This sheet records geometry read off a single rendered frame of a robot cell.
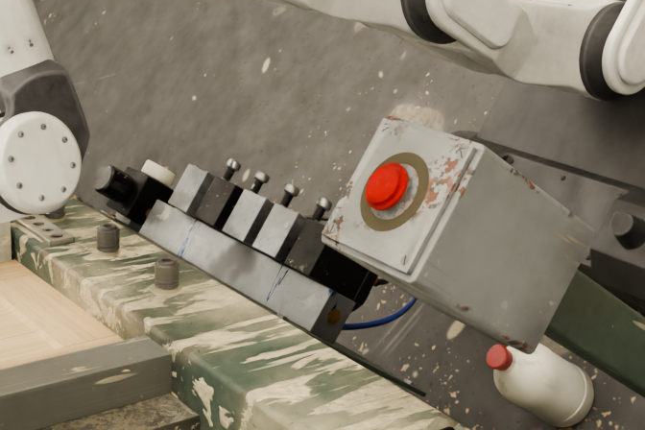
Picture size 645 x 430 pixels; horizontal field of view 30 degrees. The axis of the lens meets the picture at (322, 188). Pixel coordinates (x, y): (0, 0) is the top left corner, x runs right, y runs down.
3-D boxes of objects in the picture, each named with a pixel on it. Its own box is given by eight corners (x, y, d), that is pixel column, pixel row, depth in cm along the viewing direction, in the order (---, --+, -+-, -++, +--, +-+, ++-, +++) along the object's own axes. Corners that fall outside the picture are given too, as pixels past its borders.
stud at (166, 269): (183, 289, 121) (183, 261, 120) (161, 294, 120) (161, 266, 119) (171, 281, 123) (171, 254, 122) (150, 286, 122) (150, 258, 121)
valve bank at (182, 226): (488, 282, 132) (346, 192, 116) (426, 398, 130) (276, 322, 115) (241, 175, 170) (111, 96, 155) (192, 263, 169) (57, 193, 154)
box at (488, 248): (604, 235, 101) (482, 141, 90) (538, 361, 100) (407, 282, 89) (504, 200, 111) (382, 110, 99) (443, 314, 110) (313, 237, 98)
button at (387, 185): (427, 179, 93) (411, 167, 92) (403, 224, 93) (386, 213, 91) (394, 166, 96) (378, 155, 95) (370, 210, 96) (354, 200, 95)
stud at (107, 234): (124, 252, 131) (123, 226, 130) (103, 256, 130) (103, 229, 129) (113, 246, 133) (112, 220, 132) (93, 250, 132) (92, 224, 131)
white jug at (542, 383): (607, 381, 183) (536, 337, 170) (578, 439, 182) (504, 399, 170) (559, 358, 191) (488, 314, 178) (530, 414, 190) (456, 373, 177)
